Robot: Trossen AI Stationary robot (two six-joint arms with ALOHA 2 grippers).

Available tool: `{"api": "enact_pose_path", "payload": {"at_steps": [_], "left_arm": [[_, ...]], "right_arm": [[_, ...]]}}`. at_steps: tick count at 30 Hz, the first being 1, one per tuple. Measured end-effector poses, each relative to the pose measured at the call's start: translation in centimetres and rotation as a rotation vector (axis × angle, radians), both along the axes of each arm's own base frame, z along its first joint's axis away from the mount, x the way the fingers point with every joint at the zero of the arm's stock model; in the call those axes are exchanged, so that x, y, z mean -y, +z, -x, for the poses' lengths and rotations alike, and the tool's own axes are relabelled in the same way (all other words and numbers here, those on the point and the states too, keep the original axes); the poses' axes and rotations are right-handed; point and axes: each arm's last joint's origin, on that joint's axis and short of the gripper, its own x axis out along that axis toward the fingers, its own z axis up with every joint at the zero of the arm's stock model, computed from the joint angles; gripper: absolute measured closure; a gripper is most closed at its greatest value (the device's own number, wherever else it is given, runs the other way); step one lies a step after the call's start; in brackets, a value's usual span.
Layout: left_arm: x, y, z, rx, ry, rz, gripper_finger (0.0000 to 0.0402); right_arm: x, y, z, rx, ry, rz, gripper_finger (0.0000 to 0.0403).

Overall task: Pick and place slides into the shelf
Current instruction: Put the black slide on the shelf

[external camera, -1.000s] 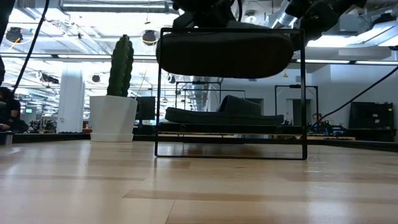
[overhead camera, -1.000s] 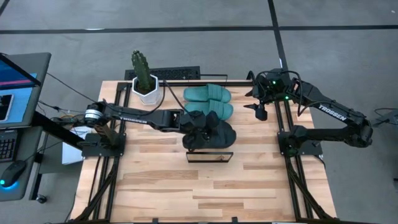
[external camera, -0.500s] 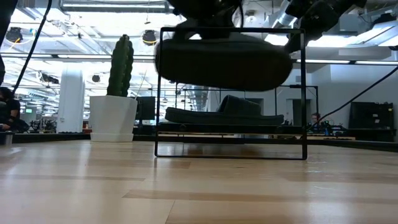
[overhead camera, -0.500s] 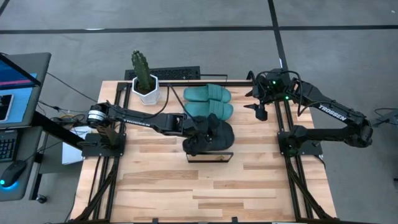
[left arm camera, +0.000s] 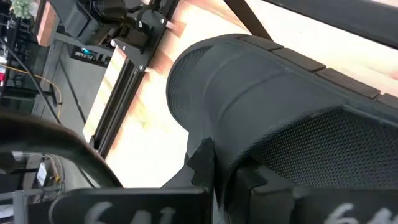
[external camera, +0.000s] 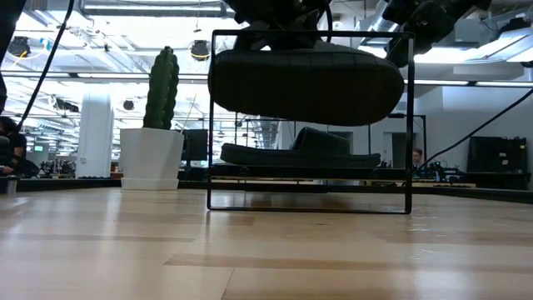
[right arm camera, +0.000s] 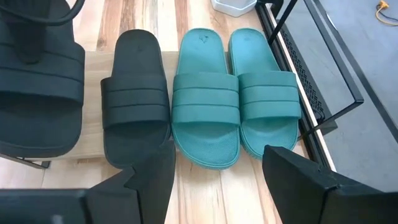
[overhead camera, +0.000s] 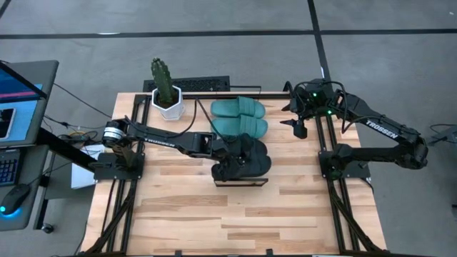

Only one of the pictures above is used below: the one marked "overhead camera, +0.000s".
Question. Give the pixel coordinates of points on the grey side desk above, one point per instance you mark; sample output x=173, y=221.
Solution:
x=32, y=217

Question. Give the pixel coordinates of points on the teal rubber slide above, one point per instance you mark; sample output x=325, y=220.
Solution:
x=232, y=107
x=228, y=126

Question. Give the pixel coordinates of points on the white hexagonal plant pot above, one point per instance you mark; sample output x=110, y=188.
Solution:
x=173, y=112

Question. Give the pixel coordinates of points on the black computer mouse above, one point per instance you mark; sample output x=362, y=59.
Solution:
x=16, y=198

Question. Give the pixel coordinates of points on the computer monitor blue screen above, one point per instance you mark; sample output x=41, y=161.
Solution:
x=25, y=121

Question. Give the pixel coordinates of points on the green cactus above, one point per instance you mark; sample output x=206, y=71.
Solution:
x=162, y=80

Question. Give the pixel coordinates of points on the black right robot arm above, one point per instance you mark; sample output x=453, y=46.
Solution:
x=385, y=130

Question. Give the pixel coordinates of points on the white box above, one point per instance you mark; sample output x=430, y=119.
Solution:
x=82, y=178

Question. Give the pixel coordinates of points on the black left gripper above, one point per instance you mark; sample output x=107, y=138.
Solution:
x=244, y=150

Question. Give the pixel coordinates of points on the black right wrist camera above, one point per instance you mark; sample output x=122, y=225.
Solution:
x=300, y=131

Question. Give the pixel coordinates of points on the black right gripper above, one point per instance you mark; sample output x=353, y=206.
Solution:
x=300, y=107

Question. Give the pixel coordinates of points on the black caster wheel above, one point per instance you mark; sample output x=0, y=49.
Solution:
x=47, y=228

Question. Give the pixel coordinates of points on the keyboard with blue backlight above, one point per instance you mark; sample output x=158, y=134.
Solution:
x=9, y=167

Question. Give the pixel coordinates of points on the wooden shelf black metal frame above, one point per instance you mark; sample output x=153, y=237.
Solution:
x=242, y=185

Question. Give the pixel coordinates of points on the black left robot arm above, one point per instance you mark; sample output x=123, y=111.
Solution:
x=164, y=137

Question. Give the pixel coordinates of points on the black aluminium table frame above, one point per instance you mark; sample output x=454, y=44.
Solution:
x=275, y=95

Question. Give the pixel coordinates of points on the black mesh panel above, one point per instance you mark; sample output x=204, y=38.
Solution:
x=200, y=84

